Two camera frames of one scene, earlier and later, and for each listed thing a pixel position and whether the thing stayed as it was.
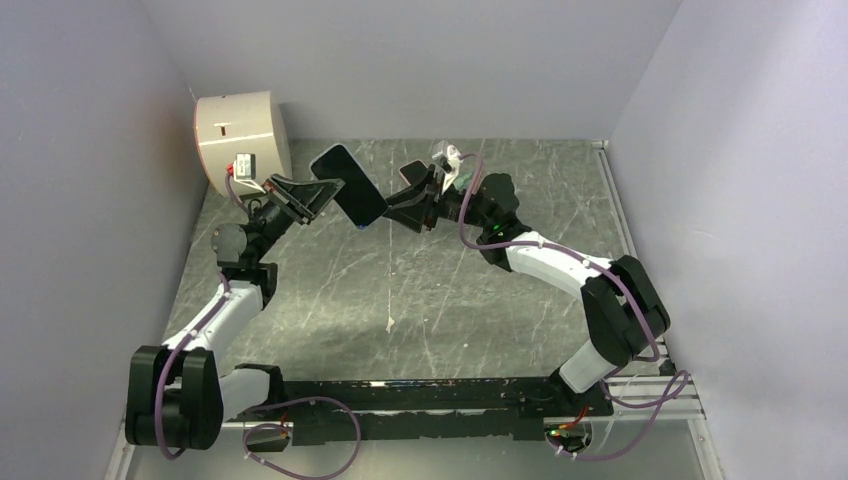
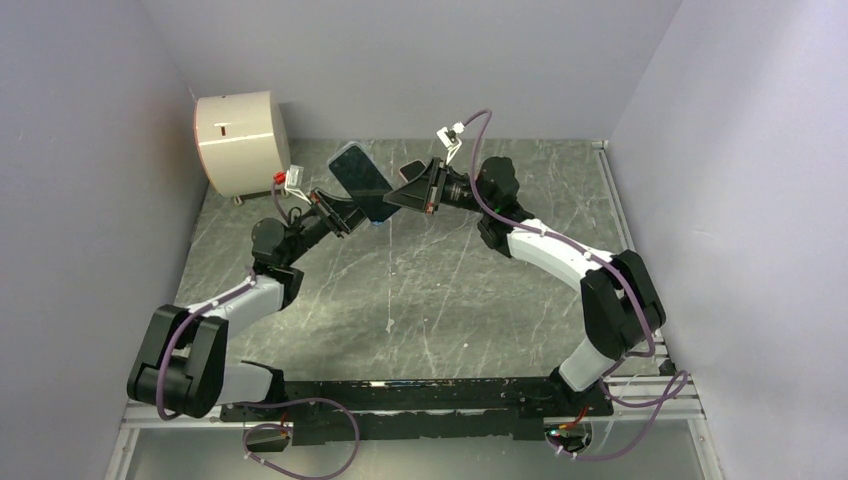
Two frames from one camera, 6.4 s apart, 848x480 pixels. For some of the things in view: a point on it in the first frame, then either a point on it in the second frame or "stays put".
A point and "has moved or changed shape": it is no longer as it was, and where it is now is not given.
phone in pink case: (413, 171) stays put
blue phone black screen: (359, 199) has moved or changed shape
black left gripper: (307, 198) → (346, 215)
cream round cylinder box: (242, 124) stays put
